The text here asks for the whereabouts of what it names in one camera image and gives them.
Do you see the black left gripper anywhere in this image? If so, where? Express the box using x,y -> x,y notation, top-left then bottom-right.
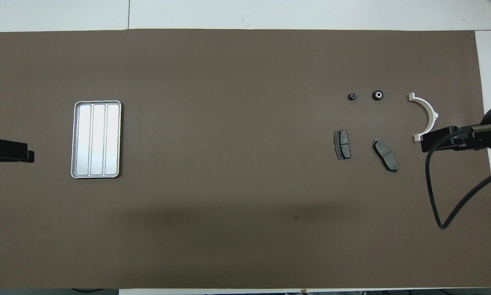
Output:
0,138 -> 35,168

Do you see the rectangular dark brake pad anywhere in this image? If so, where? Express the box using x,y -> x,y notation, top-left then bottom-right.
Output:
334,130 -> 351,160

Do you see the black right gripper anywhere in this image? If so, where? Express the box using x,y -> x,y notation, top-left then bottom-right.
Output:
421,126 -> 489,153

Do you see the white semicircular bracket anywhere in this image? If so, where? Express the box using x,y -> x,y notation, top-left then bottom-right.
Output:
409,93 -> 439,143

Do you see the curved dark brake pad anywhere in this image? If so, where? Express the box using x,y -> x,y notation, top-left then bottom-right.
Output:
372,138 -> 398,173

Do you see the brown table mat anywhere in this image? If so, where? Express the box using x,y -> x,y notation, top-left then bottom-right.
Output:
0,29 -> 491,289

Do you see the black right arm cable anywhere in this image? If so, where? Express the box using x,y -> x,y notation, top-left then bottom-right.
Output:
425,126 -> 491,229

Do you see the silver metal tray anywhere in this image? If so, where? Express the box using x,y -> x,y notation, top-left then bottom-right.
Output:
70,100 -> 122,179

